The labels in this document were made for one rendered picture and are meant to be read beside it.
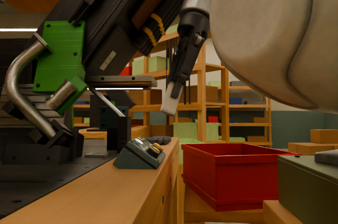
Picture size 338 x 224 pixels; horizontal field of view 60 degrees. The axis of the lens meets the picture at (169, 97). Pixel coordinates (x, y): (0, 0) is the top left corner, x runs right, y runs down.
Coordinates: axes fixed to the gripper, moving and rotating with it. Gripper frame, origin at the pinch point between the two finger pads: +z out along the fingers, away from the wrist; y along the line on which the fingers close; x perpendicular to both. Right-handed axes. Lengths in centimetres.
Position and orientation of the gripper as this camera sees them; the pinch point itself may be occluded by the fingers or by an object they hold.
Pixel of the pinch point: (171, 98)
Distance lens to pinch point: 63.2
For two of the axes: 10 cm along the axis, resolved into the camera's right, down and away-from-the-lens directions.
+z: -2.9, 9.0, -3.1
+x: -8.9, -3.8, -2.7
